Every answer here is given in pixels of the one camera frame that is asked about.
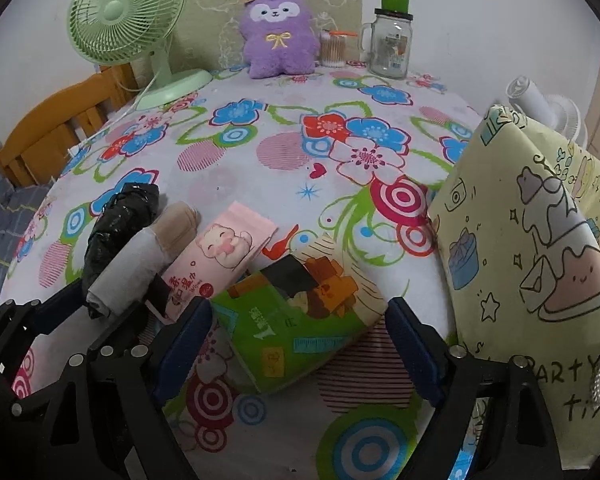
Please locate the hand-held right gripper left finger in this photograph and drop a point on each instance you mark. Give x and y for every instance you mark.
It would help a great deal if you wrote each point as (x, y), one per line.
(182, 355)

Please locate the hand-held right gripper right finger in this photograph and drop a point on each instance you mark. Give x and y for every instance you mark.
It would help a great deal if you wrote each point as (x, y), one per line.
(415, 350)

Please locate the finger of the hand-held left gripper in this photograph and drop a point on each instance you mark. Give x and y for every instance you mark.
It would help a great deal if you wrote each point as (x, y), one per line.
(155, 300)
(60, 305)

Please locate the grey cloth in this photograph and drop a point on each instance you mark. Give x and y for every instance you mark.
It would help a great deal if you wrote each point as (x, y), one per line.
(125, 270)

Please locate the beige cloth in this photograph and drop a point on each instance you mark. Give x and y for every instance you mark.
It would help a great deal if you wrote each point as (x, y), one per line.
(177, 227)

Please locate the pink tissue pack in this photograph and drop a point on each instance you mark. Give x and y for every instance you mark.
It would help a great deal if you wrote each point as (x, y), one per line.
(220, 255)

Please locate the black plastic bag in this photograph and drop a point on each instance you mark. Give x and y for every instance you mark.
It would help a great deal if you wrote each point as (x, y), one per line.
(120, 225)

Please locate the green tissue pack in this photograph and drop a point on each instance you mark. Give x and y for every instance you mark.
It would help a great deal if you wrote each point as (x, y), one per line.
(290, 330)

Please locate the yellow cartoon storage box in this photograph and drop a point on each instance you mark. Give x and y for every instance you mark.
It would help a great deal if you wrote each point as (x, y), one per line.
(505, 240)

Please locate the grey plaid pillow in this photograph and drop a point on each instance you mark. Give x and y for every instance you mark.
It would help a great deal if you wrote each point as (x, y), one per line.
(5, 215)

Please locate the wooden bed headboard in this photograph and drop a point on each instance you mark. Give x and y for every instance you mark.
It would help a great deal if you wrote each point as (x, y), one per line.
(45, 130)

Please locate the floral tablecloth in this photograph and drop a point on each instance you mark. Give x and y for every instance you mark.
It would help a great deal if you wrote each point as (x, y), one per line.
(280, 160)

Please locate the white standing fan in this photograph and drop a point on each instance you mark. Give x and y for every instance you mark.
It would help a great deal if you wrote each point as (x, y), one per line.
(560, 115)

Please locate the purple plush toy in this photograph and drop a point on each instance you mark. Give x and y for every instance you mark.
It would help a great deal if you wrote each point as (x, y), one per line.
(275, 50)

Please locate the green desk fan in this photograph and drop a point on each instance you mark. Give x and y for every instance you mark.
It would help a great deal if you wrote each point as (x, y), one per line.
(125, 10)

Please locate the green patterned board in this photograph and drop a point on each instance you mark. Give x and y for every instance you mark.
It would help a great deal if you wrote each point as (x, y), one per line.
(210, 5)

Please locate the glass jar with green lid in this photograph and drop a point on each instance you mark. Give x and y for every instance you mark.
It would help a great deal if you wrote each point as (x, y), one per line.
(387, 50)

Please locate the cotton swab jar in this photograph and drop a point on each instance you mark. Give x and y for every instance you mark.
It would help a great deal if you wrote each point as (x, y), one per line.
(335, 52)

